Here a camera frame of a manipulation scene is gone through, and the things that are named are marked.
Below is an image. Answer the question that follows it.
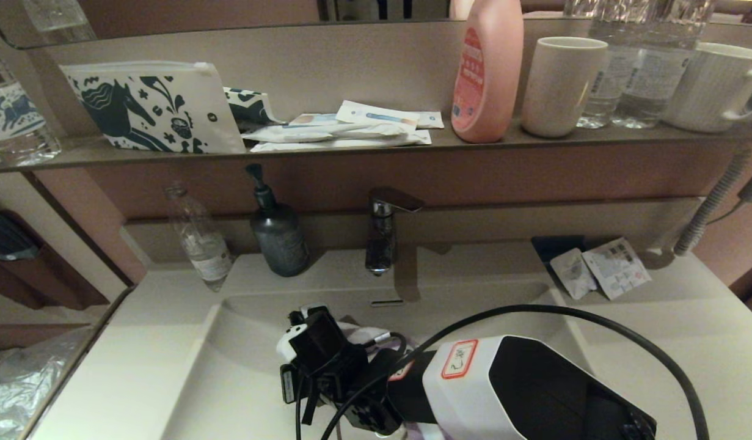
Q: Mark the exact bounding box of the pink lotion bottle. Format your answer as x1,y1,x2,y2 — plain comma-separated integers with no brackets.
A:
451,0,525,144

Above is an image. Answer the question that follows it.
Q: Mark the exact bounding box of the long white packet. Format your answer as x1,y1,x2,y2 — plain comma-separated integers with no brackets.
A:
241,123,417,144

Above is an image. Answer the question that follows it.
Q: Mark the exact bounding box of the white sachet blue print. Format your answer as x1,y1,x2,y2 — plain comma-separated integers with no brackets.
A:
335,100,422,131

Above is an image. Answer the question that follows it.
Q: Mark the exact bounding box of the dark soap pump bottle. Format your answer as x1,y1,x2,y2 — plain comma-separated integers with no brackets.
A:
245,163,311,278

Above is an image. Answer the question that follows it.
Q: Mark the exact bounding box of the white sachet pink print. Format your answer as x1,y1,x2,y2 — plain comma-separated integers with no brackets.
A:
288,113,341,128

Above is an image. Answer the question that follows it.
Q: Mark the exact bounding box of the wall mirror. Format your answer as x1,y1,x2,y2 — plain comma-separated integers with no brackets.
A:
0,0,752,51

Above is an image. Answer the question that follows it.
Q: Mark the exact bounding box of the thin black camera cable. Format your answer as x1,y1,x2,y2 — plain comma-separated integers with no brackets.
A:
362,332,409,369

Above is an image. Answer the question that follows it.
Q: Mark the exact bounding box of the water bottle blue deer label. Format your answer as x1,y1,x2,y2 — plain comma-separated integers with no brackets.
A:
0,27,62,167

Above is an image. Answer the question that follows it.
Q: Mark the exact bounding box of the small patterned pouch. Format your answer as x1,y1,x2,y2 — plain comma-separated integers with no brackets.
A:
223,87,285,133

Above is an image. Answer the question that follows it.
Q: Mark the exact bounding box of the grey coiled hose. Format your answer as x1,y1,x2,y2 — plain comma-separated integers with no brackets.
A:
674,150,752,257

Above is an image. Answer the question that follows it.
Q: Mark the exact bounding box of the beige cup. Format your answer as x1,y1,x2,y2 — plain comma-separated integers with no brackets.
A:
522,37,610,139

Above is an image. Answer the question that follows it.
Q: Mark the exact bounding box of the purple white striped towel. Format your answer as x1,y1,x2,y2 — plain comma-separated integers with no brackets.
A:
336,315,445,440

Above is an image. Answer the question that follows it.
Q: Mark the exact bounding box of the white horse print pouch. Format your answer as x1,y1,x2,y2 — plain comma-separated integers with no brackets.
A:
59,60,247,155

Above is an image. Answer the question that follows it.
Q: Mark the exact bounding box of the dark blue tray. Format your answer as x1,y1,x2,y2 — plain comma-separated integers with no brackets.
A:
530,235,587,277

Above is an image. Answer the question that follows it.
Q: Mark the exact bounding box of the small grey sachet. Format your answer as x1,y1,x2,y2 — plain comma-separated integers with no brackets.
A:
550,247,598,300

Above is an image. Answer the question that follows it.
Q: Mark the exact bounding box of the flat white packet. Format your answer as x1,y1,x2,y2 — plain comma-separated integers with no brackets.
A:
250,130,433,153

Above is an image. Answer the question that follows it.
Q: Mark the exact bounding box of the white printed sachet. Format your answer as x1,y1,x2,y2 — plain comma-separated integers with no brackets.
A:
582,237,652,300

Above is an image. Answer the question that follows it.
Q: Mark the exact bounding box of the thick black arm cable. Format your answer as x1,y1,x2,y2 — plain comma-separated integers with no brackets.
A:
319,304,710,440

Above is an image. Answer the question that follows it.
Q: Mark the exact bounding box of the dark blue object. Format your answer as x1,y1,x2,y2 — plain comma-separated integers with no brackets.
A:
0,205,42,262

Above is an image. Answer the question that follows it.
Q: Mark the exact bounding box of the clear plastic bag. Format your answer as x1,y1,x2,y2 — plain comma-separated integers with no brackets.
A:
0,327,98,440

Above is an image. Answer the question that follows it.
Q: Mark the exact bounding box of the chrome sink faucet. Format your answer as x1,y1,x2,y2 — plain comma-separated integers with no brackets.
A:
363,186,425,277

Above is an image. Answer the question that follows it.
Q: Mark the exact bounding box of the brown wall shelf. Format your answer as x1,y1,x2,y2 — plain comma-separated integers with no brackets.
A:
0,119,752,177

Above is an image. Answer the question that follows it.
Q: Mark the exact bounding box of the clear plastic water bottle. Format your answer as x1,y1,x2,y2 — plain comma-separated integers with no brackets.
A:
611,0,715,130
576,0,630,130

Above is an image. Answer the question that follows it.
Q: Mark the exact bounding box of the white ribbed mug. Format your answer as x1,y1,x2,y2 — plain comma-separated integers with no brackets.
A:
664,42,752,134

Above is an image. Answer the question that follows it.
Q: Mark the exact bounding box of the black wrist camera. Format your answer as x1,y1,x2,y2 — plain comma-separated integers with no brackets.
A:
277,304,353,369

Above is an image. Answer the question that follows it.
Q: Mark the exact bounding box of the empty clear plastic bottle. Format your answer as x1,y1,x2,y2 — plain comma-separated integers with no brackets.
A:
163,182,235,293

